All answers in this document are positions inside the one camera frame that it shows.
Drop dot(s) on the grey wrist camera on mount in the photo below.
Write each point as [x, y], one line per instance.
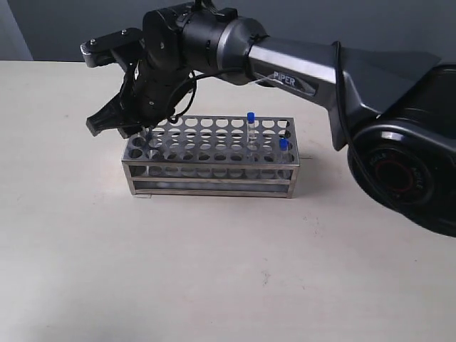
[121, 47]

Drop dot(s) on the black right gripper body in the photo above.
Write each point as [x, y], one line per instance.
[149, 95]

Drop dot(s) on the blue capped tube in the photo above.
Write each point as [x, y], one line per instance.
[251, 135]
[146, 135]
[283, 146]

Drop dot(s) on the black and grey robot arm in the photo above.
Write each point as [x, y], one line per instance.
[393, 111]

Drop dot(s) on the stainless steel test tube rack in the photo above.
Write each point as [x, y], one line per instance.
[208, 155]

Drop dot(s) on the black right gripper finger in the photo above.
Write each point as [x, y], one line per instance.
[110, 116]
[127, 130]

